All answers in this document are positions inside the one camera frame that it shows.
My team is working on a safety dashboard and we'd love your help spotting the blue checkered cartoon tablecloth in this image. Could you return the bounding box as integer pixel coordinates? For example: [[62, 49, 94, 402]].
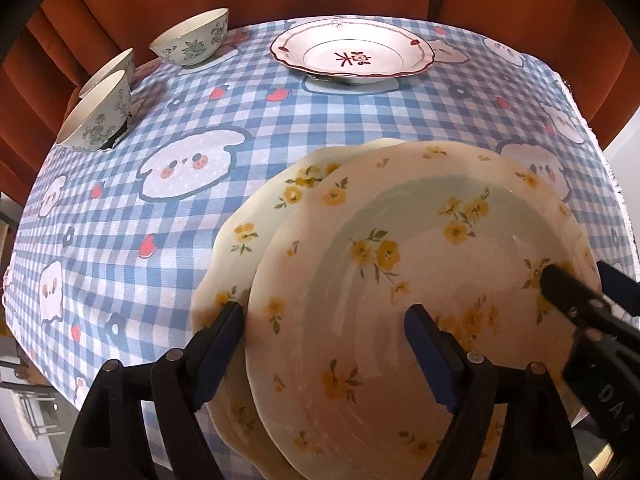
[[0, 19, 640, 411]]

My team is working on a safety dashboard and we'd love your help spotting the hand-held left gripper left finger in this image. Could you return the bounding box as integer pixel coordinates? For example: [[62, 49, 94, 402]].
[[62, 301, 246, 480]]

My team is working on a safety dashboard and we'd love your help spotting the yellow floral cream plate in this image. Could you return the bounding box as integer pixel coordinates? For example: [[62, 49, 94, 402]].
[[245, 140, 603, 480], [190, 139, 401, 480]]

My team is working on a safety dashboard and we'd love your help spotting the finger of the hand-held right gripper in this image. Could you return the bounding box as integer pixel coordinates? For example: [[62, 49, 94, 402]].
[[541, 263, 640, 347], [597, 260, 640, 318]]

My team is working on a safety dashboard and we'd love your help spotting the white red-rimmed plate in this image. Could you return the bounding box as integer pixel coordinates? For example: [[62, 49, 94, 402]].
[[270, 17, 437, 86]]

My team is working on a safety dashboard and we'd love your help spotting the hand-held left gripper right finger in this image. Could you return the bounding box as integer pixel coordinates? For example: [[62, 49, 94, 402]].
[[404, 304, 583, 480]]

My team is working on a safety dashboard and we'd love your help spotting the green floral ceramic bowl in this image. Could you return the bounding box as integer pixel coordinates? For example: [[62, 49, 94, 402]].
[[55, 69, 132, 153], [77, 48, 137, 98], [148, 8, 231, 68]]

